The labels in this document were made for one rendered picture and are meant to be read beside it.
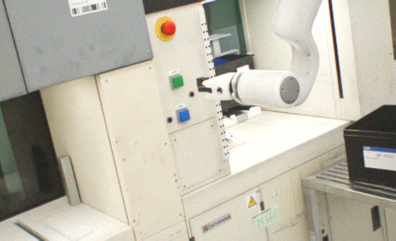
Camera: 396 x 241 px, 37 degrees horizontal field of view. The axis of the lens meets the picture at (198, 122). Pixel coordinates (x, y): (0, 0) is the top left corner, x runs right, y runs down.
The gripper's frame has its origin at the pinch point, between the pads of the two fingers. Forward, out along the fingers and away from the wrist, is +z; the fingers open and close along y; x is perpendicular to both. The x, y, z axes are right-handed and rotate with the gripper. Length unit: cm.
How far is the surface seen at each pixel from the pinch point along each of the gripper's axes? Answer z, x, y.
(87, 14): 11.7, 23.1, -22.8
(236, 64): 54, -10, 57
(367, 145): -13, -31, 47
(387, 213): 12, -76, 85
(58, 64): 11.7, 13.0, -33.2
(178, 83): 11.4, -0.3, -0.4
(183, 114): 11.4, -9.4, -0.5
